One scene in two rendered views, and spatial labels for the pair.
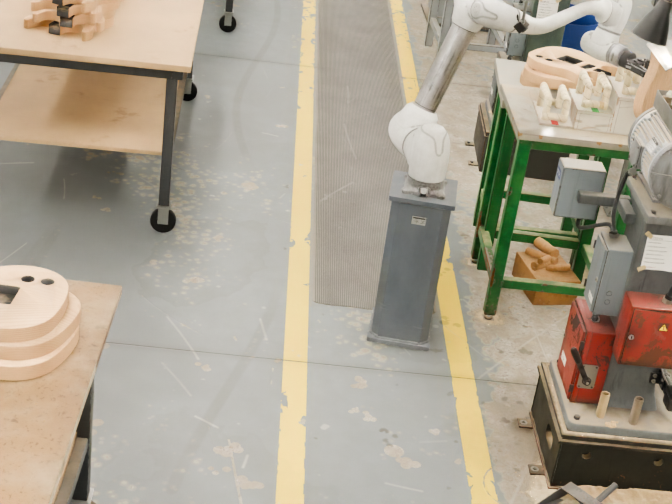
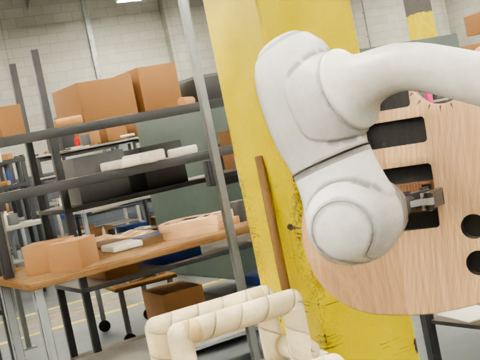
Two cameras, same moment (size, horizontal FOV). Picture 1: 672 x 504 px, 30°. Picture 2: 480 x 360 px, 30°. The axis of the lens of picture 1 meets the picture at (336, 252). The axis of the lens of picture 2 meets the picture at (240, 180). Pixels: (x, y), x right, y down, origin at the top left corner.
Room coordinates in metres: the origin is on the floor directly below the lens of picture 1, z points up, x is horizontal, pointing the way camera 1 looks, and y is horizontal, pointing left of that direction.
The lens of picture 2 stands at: (5.73, -0.05, 1.43)
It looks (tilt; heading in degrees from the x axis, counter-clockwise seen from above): 3 degrees down; 246
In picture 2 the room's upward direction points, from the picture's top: 11 degrees counter-clockwise
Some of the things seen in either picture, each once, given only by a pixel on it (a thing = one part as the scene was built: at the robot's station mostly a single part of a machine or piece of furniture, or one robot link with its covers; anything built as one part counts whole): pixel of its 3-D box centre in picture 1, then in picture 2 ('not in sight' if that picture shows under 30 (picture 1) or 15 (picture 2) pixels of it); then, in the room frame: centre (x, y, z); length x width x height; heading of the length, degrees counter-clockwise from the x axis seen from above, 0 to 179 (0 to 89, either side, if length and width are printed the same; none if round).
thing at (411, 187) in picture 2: not in sight; (404, 198); (4.92, -1.23, 1.28); 0.10 x 0.03 x 0.05; 135
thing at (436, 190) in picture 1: (425, 183); not in sight; (4.80, -0.33, 0.73); 0.22 x 0.18 x 0.06; 176
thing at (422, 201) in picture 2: not in sight; (412, 203); (5.01, -1.09, 1.29); 0.05 x 0.05 x 0.02; 25
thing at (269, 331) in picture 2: not in sight; (269, 327); (5.20, -1.22, 1.15); 0.03 x 0.03 x 0.09
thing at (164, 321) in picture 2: not in sight; (211, 311); (5.29, -1.22, 1.20); 0.20 x 0.03 x 0.03; 2
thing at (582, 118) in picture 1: (588, 110); not in sight; (5.28, -1.02, 0.98); 0.27 x 0.16 x 0.09; 3
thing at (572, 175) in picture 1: (586, 204); not in sight; (4.21, -0.88, 0.99); 0.24 x 0.21 x 0.26; 4
